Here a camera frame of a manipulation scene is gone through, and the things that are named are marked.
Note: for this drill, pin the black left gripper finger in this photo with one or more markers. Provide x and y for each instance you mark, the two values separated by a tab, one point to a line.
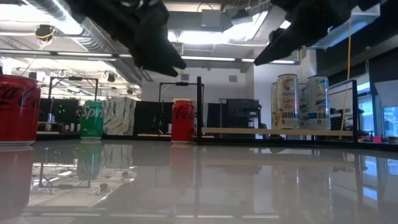
161	46
155	67

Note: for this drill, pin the glowing blue window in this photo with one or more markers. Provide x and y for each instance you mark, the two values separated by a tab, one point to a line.
391	121

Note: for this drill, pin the black metal frame stand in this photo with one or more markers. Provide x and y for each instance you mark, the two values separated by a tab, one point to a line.
182	83

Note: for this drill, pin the white green patterned cloth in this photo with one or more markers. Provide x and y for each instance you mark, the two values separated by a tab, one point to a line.
119	116

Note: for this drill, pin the silver ribbed ceiling duct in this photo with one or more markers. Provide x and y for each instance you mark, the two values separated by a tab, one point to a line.
93	40

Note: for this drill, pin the gray wall vent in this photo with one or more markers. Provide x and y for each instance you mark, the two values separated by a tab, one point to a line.
185	77
233	78

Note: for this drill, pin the small red box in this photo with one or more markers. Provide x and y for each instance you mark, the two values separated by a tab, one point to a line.
377	139

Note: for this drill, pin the gray ceiling box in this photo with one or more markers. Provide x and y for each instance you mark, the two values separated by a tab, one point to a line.
211	20

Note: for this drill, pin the white pineapple Celsius can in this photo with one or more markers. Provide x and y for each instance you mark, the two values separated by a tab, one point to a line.
288	102

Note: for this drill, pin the white ceiling hood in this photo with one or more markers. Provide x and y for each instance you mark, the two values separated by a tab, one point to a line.
357	21

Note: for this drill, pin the black frame wooden shelf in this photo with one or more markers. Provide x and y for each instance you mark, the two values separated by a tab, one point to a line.
242	131

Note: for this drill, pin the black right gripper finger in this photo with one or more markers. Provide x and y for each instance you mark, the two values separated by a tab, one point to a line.
289	43
276	35

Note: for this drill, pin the black partition panel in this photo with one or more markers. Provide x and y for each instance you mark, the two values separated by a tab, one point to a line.
146	118

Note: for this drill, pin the white blue Arctic Celsius can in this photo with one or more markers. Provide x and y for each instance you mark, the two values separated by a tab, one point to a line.
317	105
303	105

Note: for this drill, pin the white yellow Celsius can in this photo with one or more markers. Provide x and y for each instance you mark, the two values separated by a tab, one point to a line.
274	105

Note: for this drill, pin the black cabinet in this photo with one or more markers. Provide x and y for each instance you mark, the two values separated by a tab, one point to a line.
242	112

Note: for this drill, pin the black screen panel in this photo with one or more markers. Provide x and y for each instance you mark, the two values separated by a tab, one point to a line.
66	112

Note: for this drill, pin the long ceiling tube light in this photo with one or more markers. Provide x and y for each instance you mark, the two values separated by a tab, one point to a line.
211	58

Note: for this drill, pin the black yellow ceiling reel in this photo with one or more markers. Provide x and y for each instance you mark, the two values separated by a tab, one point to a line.
45	32

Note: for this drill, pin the green Sprite can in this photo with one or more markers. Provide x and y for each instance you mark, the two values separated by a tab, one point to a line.
91	124

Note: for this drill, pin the red cola can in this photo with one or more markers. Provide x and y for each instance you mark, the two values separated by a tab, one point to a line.
183	124
18	118

